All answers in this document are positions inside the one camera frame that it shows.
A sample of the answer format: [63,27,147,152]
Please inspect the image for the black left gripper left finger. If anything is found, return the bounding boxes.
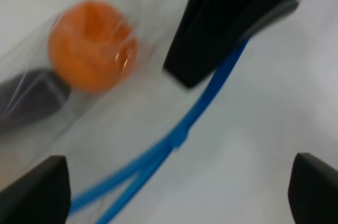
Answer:
[1,156,71,224]

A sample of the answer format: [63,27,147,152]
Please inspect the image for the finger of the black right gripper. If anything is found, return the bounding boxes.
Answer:
[164,0,297,88]

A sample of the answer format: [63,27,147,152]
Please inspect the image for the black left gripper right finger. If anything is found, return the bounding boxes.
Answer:
[288,153,337,224]

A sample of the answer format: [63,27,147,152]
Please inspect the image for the clear zip bag blue seal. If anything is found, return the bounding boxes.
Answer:
[1,0,236,223]

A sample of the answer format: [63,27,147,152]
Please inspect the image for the dark purple eggplant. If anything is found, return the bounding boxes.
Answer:
[1,69,71,134]

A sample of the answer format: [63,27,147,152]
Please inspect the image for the orange round fruit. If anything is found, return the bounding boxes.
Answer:
[48,0,138,92]

